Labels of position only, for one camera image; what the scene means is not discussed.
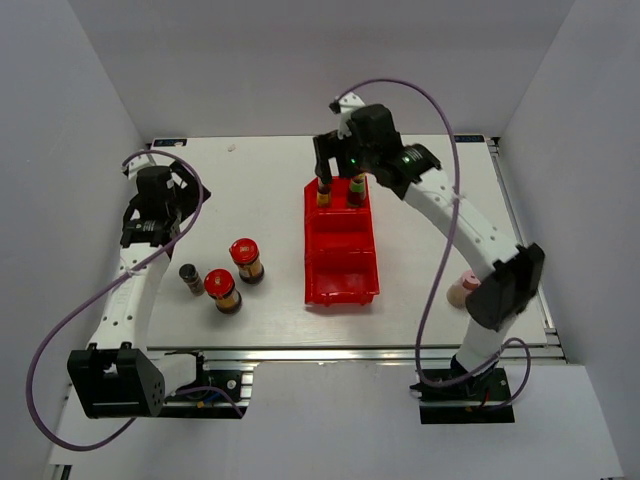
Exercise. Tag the yellow-label brown sauce bottle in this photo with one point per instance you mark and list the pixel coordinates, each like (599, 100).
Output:
(323, 196)

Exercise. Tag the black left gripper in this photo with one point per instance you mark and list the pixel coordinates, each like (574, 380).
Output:
(190, 193)

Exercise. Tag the blue corner label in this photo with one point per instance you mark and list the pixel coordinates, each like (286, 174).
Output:
(469, 138)
(169, 142)

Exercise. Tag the aluminium rail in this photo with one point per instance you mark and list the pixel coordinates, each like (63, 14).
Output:
(538, 353)
(512, 202)

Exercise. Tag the blue corner label left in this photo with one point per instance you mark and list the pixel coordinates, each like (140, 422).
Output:
(169, 142)

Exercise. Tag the aluminium right side rail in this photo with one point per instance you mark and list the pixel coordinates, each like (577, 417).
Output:
(512, 202)

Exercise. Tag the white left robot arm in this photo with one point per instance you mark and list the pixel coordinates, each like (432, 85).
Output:
(113, 375)

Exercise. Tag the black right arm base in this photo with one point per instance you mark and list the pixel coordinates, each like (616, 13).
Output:
(477, 401)

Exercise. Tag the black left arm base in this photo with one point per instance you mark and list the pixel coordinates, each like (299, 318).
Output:
(221, 390)

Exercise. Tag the aluminium front rail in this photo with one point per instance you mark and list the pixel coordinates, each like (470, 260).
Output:
(538, 353)

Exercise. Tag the pink-lidded spice jar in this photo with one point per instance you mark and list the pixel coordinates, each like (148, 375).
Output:
(458, 292)

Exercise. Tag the small dark pepper shaker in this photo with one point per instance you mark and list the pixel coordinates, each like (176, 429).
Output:
(190, 276)

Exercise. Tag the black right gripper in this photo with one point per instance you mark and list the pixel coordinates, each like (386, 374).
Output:
(330, 146)

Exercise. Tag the red-lidded brown sauce jar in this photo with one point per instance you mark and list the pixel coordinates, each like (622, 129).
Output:
(246, 256)

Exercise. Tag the green-label red sauce bottle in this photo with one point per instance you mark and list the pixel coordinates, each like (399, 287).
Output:
(356, 194)

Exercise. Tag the blue corner label right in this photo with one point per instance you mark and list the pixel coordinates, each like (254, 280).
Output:
(469, 138)

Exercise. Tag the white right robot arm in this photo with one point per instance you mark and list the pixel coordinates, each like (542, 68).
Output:
(509, 272)

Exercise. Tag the red plastic divided bin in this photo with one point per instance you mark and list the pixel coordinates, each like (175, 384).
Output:
(340, 257)

